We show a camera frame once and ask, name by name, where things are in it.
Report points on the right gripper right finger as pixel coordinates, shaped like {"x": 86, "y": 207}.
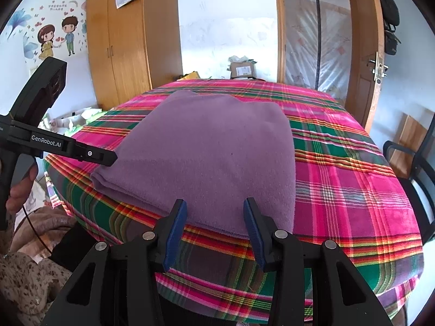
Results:
{"x": 261, "y": 231}

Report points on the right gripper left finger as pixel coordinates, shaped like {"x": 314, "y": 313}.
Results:
{"x": 169, "y": 231}

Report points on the purple fleece garment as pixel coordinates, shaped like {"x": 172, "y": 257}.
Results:
{"x": 212, "y": 151}

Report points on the floral sleeve left forearm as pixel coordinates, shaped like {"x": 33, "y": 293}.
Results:
{"x": 30, "y": 287}

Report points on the person's left hand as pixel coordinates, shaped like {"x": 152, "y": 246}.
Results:
{"x": 20, "y": 192}

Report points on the wooden wardrobe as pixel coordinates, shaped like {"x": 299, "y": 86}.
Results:
{"x": 132, "y": 49}

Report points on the yellow packet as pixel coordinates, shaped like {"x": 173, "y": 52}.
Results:
{"x": 190, "y": 76}

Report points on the cardboard box with label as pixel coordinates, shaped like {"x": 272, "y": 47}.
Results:
{"x": 242, "y": 67}

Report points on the black office chair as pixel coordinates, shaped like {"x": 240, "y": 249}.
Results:
{"x": 412, "y": 160}

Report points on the wooden door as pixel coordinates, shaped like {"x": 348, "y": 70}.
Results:
{"x": 367, "y": 39}

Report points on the black bag on door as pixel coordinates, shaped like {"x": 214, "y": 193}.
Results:
{"x": 391, "y": 20}

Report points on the cartoon couple wall sticker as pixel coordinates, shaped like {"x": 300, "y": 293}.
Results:
{"x": 49, "y": 41}

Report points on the metal door handle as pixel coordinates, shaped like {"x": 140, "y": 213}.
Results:
{"x": 380, "y": 69}

